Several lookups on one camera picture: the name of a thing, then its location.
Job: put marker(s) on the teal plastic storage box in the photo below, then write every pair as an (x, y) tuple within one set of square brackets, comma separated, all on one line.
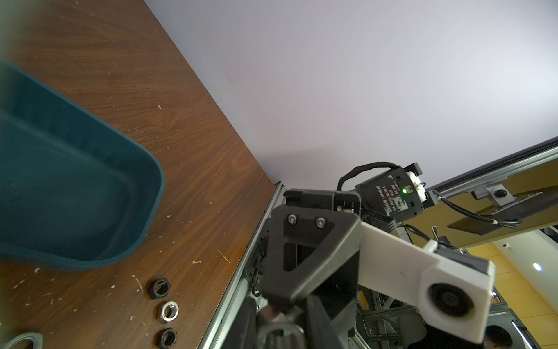
[(76, 194)]

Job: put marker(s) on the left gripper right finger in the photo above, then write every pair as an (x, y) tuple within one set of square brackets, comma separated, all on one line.
[(320, 333)]

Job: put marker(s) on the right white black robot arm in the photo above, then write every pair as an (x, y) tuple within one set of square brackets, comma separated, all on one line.
[(389, 194)]

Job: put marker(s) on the aluminium front rail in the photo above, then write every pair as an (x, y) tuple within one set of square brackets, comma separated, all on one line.
[(238, 288)]

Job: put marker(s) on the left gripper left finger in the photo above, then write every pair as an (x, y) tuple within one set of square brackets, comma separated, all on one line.
[(243, 332)]

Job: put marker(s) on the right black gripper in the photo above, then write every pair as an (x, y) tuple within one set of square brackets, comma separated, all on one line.
[(313, 247)]

